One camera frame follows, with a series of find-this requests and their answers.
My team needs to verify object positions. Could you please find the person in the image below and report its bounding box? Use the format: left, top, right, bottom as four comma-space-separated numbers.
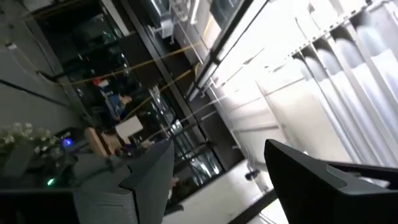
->
104, 92, 135, 125

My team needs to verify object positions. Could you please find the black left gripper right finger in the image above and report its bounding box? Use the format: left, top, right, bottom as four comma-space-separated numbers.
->
263, 138, 398, 224

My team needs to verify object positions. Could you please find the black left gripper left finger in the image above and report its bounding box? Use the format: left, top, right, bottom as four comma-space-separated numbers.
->
119, 138, 175, 224

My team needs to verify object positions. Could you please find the white board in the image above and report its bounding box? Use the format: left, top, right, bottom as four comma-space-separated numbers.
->
114, 115, 144, 140

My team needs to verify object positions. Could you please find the black device blue light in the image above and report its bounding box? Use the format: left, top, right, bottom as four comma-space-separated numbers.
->
55, 127, 85, 153

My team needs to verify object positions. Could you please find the white ceiling box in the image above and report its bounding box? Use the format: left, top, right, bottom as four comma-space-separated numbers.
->
148, 17, 175, 40

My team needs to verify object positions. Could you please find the LED light bar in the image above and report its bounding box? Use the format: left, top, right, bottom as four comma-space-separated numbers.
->
186, 0, 271, 102

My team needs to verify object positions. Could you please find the wooden chair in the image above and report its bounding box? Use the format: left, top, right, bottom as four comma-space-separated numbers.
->
83, 126, 109, 157

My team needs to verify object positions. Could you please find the green potted plant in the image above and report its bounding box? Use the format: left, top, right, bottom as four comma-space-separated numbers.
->
0, 122, 63, 156

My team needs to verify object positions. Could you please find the yellow cable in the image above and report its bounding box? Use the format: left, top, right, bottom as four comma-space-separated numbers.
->
121, 62, 201, 122
58, 40, 208, 87

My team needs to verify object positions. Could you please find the red white sign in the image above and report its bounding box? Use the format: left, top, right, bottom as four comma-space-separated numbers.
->
93, 77, 110, 88

